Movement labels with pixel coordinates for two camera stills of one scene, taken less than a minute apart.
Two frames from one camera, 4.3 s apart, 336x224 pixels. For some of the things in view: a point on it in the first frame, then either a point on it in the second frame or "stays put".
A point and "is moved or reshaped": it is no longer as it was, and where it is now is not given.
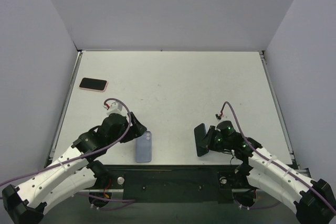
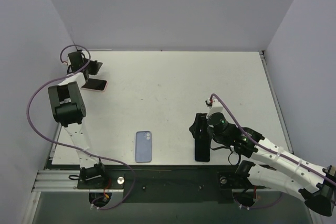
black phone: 94,84 stays put
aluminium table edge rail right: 295,164 stays put
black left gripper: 132,127 to 87,67
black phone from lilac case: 201,139 is moved or reshaped
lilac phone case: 143,148 stays put
